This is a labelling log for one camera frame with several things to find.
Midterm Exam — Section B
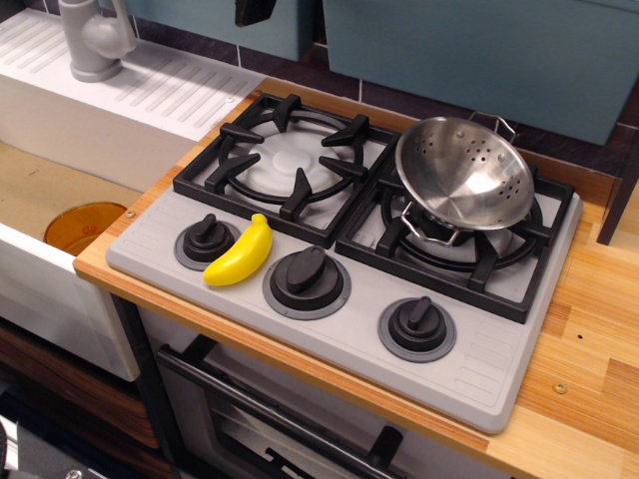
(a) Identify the stainless steel colander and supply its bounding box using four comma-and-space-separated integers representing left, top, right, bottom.
394, 112, 535, 246

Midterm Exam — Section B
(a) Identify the black right stove knob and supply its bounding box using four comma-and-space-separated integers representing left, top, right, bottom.
377, 296, 457, 363

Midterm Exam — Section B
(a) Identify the black right burner grate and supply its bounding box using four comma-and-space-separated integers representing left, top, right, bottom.
335, 166, 582, 323

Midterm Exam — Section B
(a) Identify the toy oven door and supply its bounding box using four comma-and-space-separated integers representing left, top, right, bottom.
156, 344, 430, 478

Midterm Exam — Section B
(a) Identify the black middle stove knob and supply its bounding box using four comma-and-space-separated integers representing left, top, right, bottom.
263, 245, 352, 321

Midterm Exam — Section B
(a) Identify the grey toy stove top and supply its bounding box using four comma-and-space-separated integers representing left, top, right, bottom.
106, 94, 583, 433

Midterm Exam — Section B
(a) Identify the black left stove knob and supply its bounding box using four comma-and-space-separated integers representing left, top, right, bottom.
174, 214, 241, 271

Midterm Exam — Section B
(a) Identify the grey toy faucet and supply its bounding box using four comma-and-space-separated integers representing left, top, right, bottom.
58, 0, 137, 83

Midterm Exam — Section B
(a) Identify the dark wooden post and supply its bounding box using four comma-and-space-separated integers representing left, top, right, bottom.
597, 85, 638, 245

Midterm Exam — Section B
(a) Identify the teal left wall cabinet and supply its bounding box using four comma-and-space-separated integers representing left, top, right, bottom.
126, 1, 316, 61

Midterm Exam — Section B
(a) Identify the yellow toy banana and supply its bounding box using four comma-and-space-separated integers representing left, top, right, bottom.
203, 214, 273, 286

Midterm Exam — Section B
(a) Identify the black left burner grate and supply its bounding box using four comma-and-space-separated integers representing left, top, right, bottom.
174, 94, 399, 248

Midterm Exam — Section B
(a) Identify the teal wall cabinet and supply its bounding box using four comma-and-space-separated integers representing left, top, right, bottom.
323, 1, 638, 145
126, 1, 316, 61

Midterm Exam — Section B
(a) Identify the black stove knob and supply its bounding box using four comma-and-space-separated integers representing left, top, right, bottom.
174, 214, 241, 271
263, 245, 352, 321
377, 296, 457, 363

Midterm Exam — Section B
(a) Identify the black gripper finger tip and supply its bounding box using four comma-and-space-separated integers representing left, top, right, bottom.
235, 0, 277, 27

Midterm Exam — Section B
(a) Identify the black oven door handle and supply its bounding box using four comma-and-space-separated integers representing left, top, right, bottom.
157, 336, 403, 478

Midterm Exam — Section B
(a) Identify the white toy sink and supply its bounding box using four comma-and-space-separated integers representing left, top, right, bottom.
1, 8, 262, 381

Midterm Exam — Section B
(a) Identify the black burner grate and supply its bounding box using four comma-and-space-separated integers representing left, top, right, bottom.
174, 94, 399, 248
335, 166, 582, 323

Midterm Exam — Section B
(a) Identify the teal right wall cabinet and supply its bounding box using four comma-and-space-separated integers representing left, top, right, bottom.
323, 1, 638, 145

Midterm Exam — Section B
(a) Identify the orange plastic plate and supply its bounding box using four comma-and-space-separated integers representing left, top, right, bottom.
44, 202, 127, 256

